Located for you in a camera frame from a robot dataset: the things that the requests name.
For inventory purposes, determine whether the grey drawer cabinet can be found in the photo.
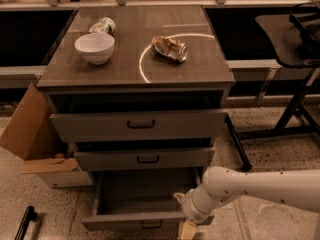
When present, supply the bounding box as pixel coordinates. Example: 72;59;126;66
36;5;236;185

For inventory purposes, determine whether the grey middle drawer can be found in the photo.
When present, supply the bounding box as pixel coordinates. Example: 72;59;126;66
75;147;214;171

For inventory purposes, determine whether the white ceramic bowl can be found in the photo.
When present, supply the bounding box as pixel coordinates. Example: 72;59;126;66
74;33;115;65

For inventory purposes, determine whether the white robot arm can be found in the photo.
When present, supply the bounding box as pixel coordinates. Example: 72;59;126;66
174;166;320;240

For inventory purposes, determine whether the grey bottom drawer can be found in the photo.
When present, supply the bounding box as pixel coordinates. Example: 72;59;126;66
82;167;202;231

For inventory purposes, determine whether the grey top drawer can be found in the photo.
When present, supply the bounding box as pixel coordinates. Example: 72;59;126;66
50;109;226;143

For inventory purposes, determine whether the grey drawer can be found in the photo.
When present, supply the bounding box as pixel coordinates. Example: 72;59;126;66
75;147;214;171
82;167;202;231
50;109;226;143

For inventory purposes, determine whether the open cardboard box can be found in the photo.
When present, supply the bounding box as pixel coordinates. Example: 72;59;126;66
0;84;93;188

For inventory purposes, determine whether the black slanted table leg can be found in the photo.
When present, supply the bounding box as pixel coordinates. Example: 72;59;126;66
225;115;252;171

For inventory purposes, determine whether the black handle on floor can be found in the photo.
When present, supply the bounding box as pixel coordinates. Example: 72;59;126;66
14;206;38;240

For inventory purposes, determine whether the black bag on table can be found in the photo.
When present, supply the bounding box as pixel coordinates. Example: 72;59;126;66
289;1;320;64

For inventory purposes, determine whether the black side table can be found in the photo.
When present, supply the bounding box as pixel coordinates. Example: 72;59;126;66
239;15;320;140

